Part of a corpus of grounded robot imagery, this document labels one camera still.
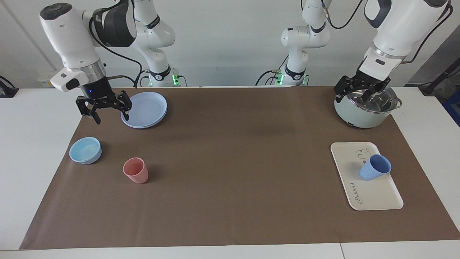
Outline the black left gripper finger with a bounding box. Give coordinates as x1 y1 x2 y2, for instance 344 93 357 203
333 75 360 97
361 82 388 102

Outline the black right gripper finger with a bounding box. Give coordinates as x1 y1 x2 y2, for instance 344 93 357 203
113 90 133 121
75 96 102 125

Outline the pink plastic cup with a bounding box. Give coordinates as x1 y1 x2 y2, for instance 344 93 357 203
123 157 149 184

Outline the blue plastic cup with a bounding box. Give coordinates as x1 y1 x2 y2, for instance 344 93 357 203
359 154 392 181

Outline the cream rabbit print tray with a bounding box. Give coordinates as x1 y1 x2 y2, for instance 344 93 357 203
330 142 404 211

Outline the pale blue plate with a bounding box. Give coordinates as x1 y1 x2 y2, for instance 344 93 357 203
120 91 168 129

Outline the mint pot with glass lid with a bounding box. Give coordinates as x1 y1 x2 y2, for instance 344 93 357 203
334 86 403 130

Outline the light blue bowl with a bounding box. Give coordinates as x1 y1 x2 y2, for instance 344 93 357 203
69 137 103 165

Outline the black stand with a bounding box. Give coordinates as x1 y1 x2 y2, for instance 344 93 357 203
405 58 460 96

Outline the blue crate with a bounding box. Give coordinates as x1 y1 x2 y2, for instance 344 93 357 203
442 89 460 127

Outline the black clamp object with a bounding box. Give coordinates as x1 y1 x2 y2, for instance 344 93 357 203
0 76 19 98

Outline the brown table mat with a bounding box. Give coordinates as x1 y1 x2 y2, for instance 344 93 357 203
19 86 460 251

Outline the black right arm base cable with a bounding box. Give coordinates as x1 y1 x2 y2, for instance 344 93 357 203
133 69 187 87

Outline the black arm base cable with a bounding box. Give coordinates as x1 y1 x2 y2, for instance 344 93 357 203
256 68 309 87
133 69 187 87

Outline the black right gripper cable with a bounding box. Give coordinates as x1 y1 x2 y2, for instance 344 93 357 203
88 16 143 90

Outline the white wall socket box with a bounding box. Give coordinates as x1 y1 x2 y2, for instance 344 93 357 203
37 70 58 88

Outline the black left arm base cable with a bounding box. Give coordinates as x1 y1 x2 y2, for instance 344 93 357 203
256 68 309 87

